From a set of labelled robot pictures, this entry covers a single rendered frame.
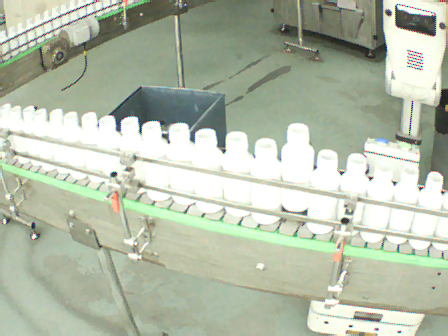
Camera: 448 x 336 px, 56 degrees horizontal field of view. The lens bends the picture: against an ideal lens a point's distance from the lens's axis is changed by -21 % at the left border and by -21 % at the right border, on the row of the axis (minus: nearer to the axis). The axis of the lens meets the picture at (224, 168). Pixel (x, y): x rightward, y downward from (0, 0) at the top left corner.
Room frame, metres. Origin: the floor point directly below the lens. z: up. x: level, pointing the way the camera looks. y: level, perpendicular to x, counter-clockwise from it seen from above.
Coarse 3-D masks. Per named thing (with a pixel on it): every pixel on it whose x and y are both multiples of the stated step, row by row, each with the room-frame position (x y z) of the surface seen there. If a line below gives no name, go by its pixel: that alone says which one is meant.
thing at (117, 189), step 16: (0, 160) 0.99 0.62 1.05; (128, 160) 0.84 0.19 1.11; (112, 176) 0.79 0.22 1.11; (128, 176) 0.84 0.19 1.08; (112, 192) 0.78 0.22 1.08; (128, 192) 0.85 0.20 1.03; (16, 208) 0.98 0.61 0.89; (352, 208) 0.66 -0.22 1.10; (128, 224) 0.80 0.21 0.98; (144, 224) 0.83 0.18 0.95; (352, 224) 0.67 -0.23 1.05; (128, 240) 0.79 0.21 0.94; (144, 240) 0.84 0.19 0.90; (336, 240) 0.61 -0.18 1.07; (128, 256) 0.80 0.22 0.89; (336, 256) 0.60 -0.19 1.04; (336, 272) 0.61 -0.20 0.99; (336, 288) 0.61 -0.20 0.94
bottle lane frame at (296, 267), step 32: (0, 192) 1.08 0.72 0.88; (32, 192) 1.00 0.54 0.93; (64, 192) 0.94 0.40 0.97; (96, 192) 0.90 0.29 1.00; (64, 224) 0.96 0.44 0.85; (96, 224) 0.90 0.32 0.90; (160, 224) 0.82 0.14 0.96; (192, 224) 0.79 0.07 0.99; (224, 224) 0.77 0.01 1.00; (160, 256) 0.83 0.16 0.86; (192, 256) 0.80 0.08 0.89; (224, 256) 0.76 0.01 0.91; (256, 256) 0.74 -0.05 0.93; (288, 256) 0.71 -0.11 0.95; (320, 256) 0.68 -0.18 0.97; (352, 256) 0.65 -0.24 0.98; (384, 256) 0.62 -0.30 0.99; (416, 256) 0.60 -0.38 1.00; (256, 288) 0.74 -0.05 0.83; (288, 288) 0.70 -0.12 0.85; (320, 288) 0.67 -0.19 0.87; (352, 288) 0.64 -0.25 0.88; (384, 288) 0.61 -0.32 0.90; (416, 288) 0.58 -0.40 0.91
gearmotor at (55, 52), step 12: (72, 24) 2.35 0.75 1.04; (84, 24) 2.35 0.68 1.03; (96, 24) 2.38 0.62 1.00; (60, 36) 2.29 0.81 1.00; (72, 36) 2.26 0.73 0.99; (84, 36) 2.27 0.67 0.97; (48, 48) 2.16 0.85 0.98; (60, 48) 2.20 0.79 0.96; (84, 48) 2.29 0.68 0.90; (48, 60) 2.18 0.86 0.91; (60, 60) 2.19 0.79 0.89; (84, 72) 2.32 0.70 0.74; (72, 84) 2.33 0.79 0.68
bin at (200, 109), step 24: (144, 96) 1.56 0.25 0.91; (168, 96) 1.52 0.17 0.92; (192, 96) 1.48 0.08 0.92; (216, 96) 1.45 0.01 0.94; (120, 120) 1.43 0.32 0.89; (144, 120) 1.56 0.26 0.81; (168, 120) 1.52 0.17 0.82; (192, 120) 1.49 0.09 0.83; (216, 120) 1.38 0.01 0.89; (216, 144) 1.37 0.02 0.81
